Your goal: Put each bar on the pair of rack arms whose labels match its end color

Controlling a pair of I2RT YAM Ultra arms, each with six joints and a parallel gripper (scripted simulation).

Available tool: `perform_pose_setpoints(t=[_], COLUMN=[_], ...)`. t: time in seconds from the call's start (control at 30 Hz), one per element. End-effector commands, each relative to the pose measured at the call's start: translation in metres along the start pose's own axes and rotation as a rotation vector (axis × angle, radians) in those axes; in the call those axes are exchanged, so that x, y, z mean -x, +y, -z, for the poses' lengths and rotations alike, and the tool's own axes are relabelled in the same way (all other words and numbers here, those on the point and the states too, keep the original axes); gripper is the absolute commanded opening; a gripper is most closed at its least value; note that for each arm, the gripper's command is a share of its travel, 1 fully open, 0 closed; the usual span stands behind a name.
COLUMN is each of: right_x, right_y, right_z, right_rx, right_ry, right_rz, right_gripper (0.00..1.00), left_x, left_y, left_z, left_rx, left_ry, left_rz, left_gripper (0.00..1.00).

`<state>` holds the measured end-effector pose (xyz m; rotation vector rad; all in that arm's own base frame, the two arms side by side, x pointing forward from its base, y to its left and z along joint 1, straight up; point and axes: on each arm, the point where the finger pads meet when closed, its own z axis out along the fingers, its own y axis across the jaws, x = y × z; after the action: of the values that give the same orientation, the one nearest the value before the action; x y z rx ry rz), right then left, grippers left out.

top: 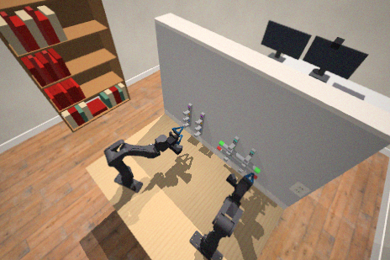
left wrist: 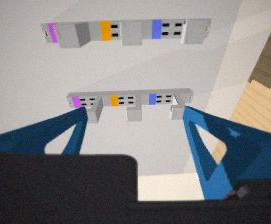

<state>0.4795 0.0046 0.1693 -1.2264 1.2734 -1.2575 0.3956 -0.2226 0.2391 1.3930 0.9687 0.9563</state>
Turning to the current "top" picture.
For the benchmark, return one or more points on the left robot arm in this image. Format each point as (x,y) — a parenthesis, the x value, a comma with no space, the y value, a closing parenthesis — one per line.
(115,158)

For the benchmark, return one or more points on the grey metal bar with red end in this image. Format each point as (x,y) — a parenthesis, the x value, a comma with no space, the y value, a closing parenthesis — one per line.
(231,158)

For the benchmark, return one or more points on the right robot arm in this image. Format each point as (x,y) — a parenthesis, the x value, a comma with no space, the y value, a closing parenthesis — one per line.
(223,224)

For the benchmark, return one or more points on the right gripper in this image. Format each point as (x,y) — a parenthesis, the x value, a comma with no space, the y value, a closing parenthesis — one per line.
(249,182)

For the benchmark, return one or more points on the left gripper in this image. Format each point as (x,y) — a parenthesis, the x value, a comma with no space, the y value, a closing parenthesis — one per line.
(177,134)

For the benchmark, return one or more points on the grey metal bar with green ends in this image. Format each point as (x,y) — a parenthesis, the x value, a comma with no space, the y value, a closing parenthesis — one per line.
(236,154)

